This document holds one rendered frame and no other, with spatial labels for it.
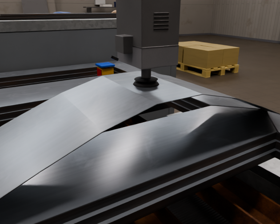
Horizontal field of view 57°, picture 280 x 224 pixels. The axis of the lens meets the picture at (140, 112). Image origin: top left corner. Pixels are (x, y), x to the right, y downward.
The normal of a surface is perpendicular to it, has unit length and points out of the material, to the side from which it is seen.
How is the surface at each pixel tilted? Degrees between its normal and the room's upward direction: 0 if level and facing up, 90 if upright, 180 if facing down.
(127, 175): 0
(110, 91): 15
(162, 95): 0
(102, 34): 90
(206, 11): 90
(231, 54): 90
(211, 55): 90
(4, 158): 23
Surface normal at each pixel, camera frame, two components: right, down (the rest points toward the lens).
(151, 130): 0.00, -0.93
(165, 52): 0.47, 0.33
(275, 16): -0.91, 0.15
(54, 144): -0.31, -0.80
